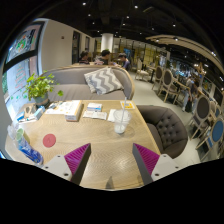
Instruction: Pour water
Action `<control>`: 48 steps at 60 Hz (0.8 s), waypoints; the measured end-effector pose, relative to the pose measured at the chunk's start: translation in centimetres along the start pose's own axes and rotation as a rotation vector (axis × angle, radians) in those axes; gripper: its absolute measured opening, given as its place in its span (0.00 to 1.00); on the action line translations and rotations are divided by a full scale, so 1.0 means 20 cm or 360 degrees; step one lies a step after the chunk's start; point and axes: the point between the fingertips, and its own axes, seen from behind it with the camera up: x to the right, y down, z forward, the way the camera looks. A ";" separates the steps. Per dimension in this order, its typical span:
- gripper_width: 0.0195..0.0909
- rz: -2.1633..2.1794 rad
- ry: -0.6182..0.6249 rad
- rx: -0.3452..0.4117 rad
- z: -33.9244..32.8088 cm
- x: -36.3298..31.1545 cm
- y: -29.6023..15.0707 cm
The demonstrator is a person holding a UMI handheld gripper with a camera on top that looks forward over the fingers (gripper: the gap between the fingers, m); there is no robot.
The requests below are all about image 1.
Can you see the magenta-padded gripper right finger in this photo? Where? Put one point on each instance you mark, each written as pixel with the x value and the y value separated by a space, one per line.
pixel 146 159

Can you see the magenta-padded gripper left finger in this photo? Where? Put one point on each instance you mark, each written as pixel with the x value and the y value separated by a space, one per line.
pixel 78 158

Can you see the clear blue-labelled drink bottle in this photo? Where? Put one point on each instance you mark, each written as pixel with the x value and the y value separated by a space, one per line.
pixel 30 152

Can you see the flat round red coaster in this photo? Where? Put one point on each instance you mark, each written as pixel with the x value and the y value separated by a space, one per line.
pixel 49 140

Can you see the grey tufted armchair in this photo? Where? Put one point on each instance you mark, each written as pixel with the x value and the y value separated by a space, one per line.
pixel 168 131

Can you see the clear plastic cup with straw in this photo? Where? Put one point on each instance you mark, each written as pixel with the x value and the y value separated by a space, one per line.
pixel 120 121

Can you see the white folded leaflet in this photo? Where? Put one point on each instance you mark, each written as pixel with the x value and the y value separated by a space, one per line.
pixel 95 115

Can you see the white orange cardboard box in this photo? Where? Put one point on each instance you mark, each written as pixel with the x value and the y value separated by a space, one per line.
pixel 73 110

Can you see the small white blue box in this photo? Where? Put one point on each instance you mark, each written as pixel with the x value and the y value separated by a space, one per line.
pixel 94 106

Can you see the white printed sheet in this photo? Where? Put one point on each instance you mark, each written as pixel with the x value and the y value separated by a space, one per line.
pixel 57 108

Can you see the yellow card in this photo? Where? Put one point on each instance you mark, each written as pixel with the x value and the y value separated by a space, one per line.
pixel 127 105

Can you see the light blue white box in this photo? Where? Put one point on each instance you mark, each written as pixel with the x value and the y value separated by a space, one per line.
pixel 39 112

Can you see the group of oval-backed chairs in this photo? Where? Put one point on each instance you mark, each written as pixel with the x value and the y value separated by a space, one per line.
pixel 201 111

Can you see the grey curved sofa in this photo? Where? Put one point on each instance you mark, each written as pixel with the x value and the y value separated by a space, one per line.
pixel 71 83

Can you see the green potted plant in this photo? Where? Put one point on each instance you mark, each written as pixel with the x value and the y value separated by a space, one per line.
pixel 39 86

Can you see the person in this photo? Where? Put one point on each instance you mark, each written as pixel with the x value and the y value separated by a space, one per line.
pixel 104 57
pixel 84 58
pixel 124 61

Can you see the window with colourful decals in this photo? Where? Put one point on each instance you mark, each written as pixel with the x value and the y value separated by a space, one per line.
pixel 21 71

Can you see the white round pillar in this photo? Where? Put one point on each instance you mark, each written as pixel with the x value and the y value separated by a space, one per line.
pixel 107 41

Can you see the group of ceiling spotlights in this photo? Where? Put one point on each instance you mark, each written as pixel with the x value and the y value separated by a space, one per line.
pixel 136 6

